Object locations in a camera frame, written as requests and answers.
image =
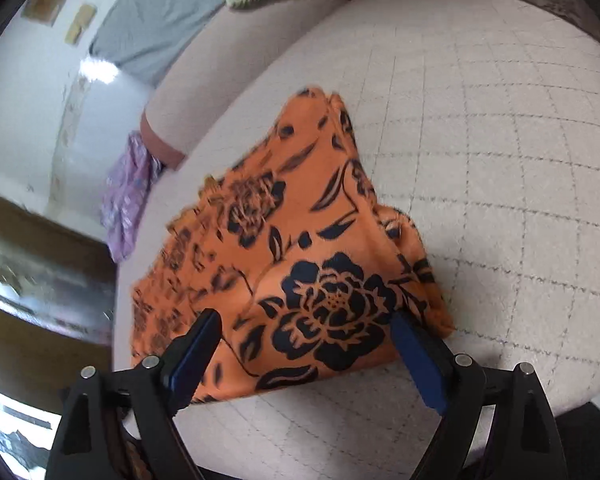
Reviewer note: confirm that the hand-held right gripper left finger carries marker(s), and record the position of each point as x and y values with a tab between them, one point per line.
195	360

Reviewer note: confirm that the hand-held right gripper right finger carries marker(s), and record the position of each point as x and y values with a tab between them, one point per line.
425	370

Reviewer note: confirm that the pink bolster cushion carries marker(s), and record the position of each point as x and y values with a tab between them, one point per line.
220	70

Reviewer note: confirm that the orange black floral blouse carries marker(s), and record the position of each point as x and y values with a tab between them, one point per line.
305	240

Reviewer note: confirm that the purple floral cloth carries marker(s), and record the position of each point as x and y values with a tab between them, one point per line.
125	200

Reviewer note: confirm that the grey pillow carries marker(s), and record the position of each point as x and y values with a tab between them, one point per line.
165	15

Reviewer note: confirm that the wooden door with leaded glass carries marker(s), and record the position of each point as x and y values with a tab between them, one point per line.
30	310

